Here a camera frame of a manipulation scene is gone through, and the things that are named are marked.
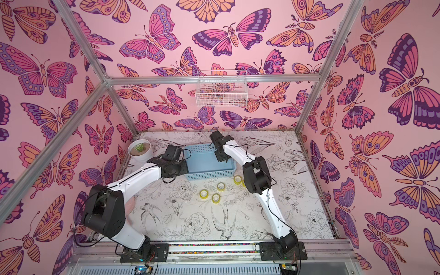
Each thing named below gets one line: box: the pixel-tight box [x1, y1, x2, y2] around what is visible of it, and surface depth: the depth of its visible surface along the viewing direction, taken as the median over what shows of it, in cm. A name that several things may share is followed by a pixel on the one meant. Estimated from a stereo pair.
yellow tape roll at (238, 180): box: [233, 175, 243, 186], surface depth 97 cm
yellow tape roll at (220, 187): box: [216, 182, 226, 192], surface depth 94 cm
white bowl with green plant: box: [127, 138, 154, 161], surface depth 99 cm
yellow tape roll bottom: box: [211, 193, 221, 204], surface depth 91 cm
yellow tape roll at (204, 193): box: [199, 189, 210, 200], surface depth 92 cm
